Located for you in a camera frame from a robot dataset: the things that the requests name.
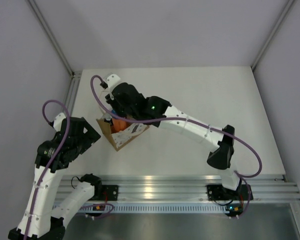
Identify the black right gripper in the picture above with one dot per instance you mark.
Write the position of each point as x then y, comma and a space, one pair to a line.
112, 104

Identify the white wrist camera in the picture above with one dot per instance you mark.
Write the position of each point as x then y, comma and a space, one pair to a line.
112, 81
56, 124

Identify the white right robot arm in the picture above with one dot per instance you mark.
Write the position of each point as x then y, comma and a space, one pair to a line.
221, 146

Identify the orange bottle navy pump top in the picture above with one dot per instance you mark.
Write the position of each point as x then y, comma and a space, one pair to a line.
107, 118

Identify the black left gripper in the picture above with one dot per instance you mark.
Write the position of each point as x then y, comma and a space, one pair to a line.
90, 137

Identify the white slotted cable duct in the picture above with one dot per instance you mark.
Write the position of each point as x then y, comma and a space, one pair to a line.
127, 208

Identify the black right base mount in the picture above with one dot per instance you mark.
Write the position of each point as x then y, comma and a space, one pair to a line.
216, 192

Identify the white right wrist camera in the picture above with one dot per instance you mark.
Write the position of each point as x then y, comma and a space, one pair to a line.
112, 81

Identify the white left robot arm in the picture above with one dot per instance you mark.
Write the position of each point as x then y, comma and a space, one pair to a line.
42, 220

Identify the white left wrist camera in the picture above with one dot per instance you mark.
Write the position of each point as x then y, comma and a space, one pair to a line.
56, 124

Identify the orange bottle dark blue top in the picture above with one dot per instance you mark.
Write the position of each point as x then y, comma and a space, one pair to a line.
119, 125

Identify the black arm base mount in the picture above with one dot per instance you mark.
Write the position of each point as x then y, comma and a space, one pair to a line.
109, 193

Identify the aluminium frame rail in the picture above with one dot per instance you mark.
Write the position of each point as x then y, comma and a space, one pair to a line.
193, 189

